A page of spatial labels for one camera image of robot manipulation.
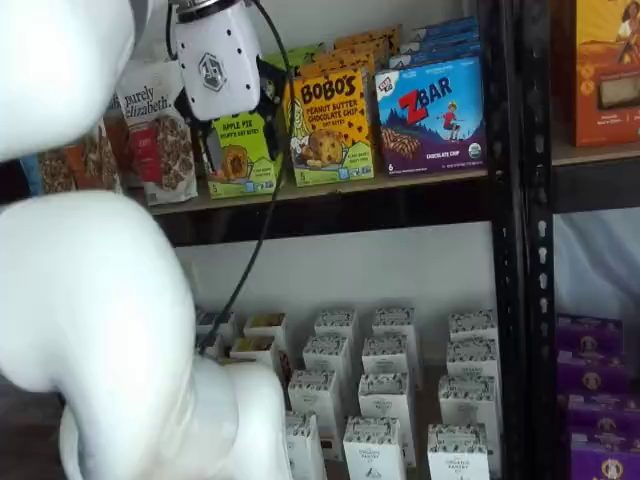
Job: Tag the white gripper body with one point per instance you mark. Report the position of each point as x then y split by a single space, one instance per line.
220 65

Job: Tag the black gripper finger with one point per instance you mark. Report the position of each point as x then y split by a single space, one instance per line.
270 90
206 135

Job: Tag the green Bobo's apple pie box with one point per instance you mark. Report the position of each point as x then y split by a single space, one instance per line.
280 62
305 52
240 150

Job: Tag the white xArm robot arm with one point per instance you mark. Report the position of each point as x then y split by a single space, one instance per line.
75 300

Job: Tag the yellow Bobo's oat bites box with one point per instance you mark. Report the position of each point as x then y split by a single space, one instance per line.
370 34
350 62
360 48
330 125

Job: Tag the light wooden shelf board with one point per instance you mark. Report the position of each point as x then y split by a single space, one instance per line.
595 152
350 187

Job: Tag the black metal shelf rack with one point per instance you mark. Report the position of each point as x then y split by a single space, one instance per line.
542 250
350 220

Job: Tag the blue ZBar chocolate chip box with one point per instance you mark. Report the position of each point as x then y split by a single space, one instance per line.
440 42
445 26
435 56
430 120

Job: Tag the yellow-label Purely Elizabeth box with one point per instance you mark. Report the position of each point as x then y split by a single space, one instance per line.
265 322
252 347

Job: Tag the white Organic Pantry box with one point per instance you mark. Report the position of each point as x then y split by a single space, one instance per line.
465 400
336 325
384 355
472 357
393 322
302 450
370 450
457 455
311 400
382 397
472 325
325 355

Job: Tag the orange cardboard food box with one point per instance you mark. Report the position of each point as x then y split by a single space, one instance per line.
605 75

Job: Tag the purple food box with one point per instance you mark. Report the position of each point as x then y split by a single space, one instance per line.
592 377
590 335
605 420
607 465

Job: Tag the red-label Purely Elizabeth granola bag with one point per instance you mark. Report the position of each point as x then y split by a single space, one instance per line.
160 140

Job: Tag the orange-label Purely Elizabeth granola bag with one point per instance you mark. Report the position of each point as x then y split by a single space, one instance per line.
97 160

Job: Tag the white patterned small boxes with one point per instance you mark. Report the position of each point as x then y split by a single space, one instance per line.
429 395

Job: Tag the white plastic sheet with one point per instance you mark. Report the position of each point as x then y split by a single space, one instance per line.
595 265

